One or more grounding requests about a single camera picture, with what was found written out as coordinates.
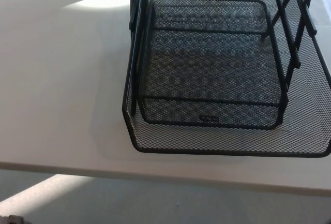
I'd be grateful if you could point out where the black mesh sliding drawer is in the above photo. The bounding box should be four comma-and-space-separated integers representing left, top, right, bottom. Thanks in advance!
122, 0, 331, 158

